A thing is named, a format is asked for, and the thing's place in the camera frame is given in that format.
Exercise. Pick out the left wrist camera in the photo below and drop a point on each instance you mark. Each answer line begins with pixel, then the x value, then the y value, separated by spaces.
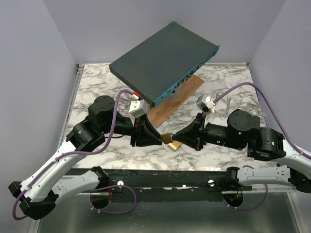
pixel 138 108

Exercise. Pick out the dark network switch box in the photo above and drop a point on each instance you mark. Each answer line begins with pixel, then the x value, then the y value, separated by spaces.
pixel 159 64

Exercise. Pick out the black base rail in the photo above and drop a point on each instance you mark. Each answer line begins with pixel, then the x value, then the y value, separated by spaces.
pixel 124 186

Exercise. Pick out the wooden board stand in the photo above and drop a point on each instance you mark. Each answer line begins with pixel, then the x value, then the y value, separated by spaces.
pixel 157 115

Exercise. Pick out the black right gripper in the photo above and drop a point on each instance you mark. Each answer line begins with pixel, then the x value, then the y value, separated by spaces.
pixel 187 135

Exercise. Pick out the large brass padlock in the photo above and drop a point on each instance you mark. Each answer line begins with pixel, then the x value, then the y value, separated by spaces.
pixel 174 145

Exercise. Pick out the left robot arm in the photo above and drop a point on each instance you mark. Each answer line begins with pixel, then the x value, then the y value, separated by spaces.
pixel 39 194

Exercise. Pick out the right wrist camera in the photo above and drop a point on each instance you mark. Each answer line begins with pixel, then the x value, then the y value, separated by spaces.
pixel 207 105

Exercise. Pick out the small brass padlock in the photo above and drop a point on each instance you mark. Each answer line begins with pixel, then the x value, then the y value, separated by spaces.
pixel 167 138

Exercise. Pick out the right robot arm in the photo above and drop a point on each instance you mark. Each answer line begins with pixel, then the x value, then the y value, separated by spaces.
pixel 243 131

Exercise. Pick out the small silver wrench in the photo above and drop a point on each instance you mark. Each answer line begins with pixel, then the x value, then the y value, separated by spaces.
pixel 227 107

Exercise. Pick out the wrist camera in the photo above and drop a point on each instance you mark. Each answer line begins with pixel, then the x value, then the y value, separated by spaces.
pixel 138 108
pixel 207 105

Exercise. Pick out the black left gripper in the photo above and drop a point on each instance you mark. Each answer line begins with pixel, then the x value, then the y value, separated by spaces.
pixel 147 136

